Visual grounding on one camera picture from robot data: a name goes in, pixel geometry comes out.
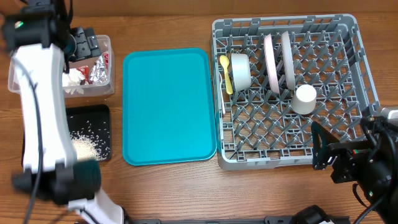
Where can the white napkin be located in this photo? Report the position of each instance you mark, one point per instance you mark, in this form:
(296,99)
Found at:
(71,81)

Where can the black plastic tray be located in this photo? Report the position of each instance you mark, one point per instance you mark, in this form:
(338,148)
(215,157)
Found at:
(68,135)

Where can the gray dishwasher rack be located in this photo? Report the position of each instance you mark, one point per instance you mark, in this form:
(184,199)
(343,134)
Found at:
(260,130)

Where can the teal serving tray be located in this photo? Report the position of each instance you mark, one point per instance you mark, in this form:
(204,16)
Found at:
(168,110)

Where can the foil wrapper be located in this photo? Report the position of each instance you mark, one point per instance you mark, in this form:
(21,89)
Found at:
(99,71)

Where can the white paper cup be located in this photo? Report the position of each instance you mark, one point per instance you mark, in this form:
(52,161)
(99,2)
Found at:
(304,99)

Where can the gray bowl of grains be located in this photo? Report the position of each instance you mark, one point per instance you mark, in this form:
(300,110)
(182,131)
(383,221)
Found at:
(241,71)

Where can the yellow plastic spoon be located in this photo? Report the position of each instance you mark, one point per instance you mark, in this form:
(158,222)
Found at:
(224,61)

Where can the gray plate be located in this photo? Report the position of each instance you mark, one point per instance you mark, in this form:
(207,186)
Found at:
(288,61)

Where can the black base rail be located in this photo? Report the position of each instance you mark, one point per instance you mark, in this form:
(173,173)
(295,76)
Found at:
(265,220)

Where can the red sauce packet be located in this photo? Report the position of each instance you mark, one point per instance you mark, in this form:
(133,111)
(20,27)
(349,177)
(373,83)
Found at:
(84,75)

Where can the pink plastic utensil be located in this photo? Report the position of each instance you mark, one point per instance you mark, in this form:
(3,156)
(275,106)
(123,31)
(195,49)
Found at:
(221,94)

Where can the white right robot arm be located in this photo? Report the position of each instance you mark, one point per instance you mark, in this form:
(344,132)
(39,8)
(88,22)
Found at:
(370,164)

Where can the spilled white grains pile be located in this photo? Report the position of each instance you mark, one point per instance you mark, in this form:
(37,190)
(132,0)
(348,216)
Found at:
(90,141)

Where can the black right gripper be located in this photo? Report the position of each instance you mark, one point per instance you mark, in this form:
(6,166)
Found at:
(348,154)

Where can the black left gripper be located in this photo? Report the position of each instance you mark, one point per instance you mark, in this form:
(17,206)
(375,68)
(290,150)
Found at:
(88,45)

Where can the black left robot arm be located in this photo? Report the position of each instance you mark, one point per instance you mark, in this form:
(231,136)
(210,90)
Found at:
(41,46)

